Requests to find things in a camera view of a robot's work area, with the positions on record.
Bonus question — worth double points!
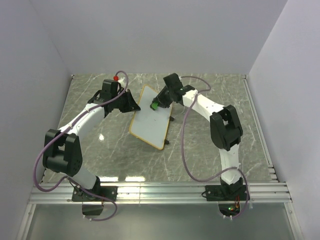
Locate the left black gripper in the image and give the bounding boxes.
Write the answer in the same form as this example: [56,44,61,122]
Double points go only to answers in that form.
[112,89,141,114]

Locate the green whiteboard eraser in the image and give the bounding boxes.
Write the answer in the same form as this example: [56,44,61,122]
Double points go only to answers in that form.
[150,102,158,111]

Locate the white board with orange frame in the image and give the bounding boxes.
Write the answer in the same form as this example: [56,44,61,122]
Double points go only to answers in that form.
[129,84,173,150]

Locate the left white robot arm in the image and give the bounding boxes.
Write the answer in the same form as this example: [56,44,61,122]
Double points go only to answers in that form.
[39,86,141,201]

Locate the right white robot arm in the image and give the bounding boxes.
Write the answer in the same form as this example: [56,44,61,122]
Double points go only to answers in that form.
[150,85,243,200]

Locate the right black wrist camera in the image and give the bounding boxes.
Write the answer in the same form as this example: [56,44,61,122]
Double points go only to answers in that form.
[163,73,183,92]

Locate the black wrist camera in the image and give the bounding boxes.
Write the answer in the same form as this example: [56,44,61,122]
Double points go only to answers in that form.
[100,79,119,99]
[163,73,183,92]

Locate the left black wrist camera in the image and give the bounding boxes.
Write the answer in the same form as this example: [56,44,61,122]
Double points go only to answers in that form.
[100,79,119,99]

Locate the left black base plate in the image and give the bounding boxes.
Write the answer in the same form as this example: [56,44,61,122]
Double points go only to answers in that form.
[71,186,118,202]

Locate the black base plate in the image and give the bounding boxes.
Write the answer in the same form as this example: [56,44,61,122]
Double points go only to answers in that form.
[201,184,251,202]
[71,186,118,202]

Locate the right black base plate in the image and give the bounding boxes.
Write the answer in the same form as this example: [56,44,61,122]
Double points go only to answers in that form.
[201,184,251,202]

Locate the aluminium mounting rail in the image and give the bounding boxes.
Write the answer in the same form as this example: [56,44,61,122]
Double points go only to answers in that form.
[28,182,292,205]

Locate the right side aluminium rail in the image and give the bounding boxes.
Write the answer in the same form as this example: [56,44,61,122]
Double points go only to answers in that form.
[241,74,279,182]

